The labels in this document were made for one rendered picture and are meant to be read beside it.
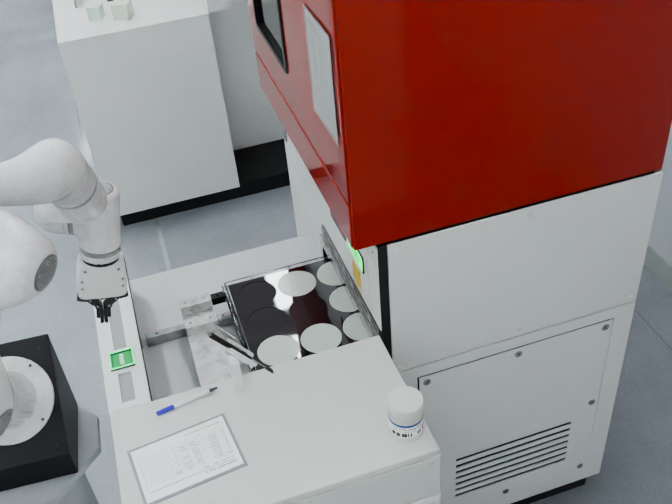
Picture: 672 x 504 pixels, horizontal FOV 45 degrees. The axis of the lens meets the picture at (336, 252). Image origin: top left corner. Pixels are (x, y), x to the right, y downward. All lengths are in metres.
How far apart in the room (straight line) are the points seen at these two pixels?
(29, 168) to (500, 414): 1.46
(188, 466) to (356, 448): 0.34
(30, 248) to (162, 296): 1.11
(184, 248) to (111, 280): 2.06
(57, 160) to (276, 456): 0.74
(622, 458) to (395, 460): 1.40
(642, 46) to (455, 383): 0.92
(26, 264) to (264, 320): 0.93
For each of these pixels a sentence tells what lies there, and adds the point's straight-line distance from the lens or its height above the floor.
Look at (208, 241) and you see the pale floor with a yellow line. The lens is 3.82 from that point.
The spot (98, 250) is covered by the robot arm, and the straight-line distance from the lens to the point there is 1.69.
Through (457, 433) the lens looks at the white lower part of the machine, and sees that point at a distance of 2.26.
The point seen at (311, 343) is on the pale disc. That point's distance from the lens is 1.96.
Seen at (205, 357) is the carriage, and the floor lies 0.88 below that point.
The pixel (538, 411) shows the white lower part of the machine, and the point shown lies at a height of 0.50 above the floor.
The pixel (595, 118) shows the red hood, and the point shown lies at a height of 1.40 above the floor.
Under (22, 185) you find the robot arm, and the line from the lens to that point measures 1.29.
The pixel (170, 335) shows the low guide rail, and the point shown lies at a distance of 2.15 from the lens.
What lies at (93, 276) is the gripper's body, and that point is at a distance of 1.75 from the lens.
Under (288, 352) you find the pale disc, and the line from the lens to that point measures 1.95.
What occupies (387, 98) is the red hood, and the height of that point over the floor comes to 1.56.
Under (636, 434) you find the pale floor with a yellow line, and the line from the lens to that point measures 3.01.
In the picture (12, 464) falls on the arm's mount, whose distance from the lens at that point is 1.93.
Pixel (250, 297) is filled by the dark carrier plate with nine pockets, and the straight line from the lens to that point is 2.11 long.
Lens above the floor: 2.29
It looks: 39 degrees down
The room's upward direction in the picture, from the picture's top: 6 degrees counter-clockwise
